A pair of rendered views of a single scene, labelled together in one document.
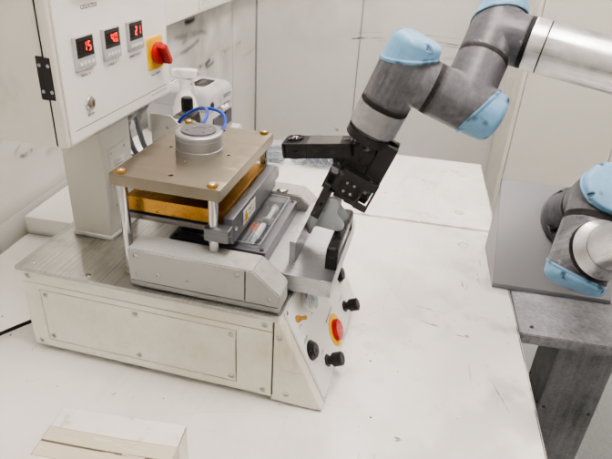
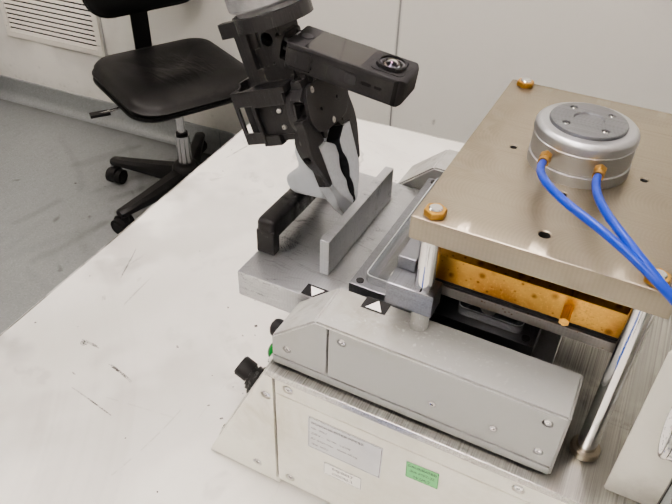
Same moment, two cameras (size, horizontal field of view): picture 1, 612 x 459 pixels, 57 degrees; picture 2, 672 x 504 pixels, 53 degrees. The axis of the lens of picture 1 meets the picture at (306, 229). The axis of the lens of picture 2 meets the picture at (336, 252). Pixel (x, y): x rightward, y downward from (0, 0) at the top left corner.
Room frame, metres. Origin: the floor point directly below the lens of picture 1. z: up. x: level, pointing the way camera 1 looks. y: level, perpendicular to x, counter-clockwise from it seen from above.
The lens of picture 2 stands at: (1.39, 0.11, 1.39)
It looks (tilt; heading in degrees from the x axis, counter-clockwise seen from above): 38 degrees down; 194
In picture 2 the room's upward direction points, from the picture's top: 2 degrees clockwise
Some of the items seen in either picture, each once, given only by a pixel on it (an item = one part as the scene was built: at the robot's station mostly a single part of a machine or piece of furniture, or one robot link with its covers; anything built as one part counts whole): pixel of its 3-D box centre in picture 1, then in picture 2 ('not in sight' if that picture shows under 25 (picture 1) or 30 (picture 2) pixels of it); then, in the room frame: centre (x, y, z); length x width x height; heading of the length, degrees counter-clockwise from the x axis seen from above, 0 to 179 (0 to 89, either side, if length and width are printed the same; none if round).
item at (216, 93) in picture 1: (191, 105); not in sight; (1.87, 0.42, 0.88); 0.25 x 0.20 x 0.17; 75
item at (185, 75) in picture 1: (187, 108); not in sight; (1.71, 0.40, 0.92); 0.09 x 0.08 x 0.25; 94
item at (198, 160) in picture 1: (188, 158); (603, 212); (0.91, 0.22, 1.08); 0.31 x 0.24 x 0.13; 168
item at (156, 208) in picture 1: (202, 172); (560, 211); (0.89, 0.19, 1.07); 0.22 x 0.17 x 0.10; 168
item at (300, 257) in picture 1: (263, 233); (423, 253); (0.86, 0.08, 0.97); 0.30 x 0.22 x 0.08; 78
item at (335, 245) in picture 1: (340, 237); (302, 199); (0.83, -0.06, 0.99); 0.15 x 0.02 x 0.04; 168
